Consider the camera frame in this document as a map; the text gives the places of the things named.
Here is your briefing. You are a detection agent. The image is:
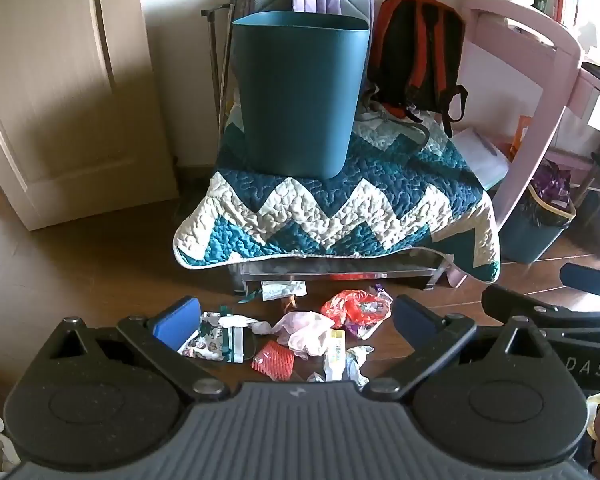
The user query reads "teal white chevron quilt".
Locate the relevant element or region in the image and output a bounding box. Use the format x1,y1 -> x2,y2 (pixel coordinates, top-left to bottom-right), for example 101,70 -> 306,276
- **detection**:
174,87 -> 502,282

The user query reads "orange bag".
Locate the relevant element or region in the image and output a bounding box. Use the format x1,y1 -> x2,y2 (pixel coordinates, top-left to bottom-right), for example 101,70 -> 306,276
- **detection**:
510,115 -> 533,161

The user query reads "beige door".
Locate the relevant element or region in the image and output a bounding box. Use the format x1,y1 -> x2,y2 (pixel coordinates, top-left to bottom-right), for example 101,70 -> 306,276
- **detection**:
0,0 -> 181,232

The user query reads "folded metal stand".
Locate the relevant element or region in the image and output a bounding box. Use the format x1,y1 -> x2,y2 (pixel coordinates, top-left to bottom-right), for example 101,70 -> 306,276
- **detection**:
201,0 -> 243,131

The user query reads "teal plastic waste bin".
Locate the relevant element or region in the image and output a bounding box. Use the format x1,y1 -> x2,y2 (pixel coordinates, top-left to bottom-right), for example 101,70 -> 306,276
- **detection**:
231,10 -> 372,180

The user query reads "silver foil wrapper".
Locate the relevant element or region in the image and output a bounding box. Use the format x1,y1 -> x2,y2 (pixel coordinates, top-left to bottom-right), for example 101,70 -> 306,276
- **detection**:
261,280 -> 308,302

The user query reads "small blue bin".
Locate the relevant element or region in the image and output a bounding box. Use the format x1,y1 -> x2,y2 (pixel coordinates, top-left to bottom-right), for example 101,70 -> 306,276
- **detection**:
500,180 -> 578,266

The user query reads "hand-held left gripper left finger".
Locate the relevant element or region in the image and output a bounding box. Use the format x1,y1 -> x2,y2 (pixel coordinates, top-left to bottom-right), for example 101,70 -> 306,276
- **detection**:
47,296 -> 231,403

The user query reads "red white snack wrapper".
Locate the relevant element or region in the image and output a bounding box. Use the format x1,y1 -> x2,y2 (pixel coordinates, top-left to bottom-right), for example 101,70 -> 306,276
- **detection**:
321,288 -> 393,338

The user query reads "pink desk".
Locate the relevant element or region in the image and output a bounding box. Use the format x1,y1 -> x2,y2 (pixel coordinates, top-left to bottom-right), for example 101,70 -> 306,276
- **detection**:
447,0 -> 600,288

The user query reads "white green snack wrapper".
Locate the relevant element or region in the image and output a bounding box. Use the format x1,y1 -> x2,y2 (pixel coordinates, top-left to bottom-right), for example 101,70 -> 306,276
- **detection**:
222,324 -> 246,363

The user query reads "crumpled silver wrapper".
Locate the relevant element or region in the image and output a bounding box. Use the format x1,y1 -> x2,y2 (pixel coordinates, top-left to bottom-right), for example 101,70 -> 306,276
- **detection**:
345,345 -> 376,388

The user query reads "white paper folder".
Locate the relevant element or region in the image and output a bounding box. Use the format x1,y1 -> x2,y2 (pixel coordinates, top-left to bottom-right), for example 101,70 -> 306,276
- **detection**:
450,127 -> 511,191

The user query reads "red foam mesh net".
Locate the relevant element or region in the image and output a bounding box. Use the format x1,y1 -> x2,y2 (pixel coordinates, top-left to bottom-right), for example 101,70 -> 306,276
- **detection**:
251,340 -> 296,378

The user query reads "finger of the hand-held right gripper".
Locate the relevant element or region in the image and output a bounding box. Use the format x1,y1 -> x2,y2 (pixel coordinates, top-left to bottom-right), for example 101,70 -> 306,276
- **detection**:
481,285 -> 600,333
560,262 -> 600,298

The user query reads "yellow white packet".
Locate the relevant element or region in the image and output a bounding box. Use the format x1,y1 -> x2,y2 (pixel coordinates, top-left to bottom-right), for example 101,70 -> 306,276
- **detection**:
322,329 -> 348,381

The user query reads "purple plastic bag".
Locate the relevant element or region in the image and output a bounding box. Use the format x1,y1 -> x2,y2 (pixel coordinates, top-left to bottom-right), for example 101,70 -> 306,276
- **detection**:
532,160 -> 573,211

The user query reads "twisted white tissue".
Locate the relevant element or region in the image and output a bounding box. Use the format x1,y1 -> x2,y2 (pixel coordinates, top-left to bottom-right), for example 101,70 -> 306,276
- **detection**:
232,314 -> 272,336

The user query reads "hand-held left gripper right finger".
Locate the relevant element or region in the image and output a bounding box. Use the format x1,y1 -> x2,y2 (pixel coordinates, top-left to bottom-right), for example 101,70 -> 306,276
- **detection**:
367,295 -> 556,401

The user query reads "red black backpack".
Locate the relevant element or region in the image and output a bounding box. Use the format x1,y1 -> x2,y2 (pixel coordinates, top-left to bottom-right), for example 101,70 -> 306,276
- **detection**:
367,0 -> 468,137

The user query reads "pink plastic bag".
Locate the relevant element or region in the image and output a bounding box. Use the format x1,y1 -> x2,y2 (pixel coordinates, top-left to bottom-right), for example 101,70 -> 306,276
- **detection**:
271,310 -> 333,361

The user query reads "floral printed wrapper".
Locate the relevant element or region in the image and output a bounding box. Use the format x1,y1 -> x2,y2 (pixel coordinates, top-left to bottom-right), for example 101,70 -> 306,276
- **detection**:
178,310 -> 228,361

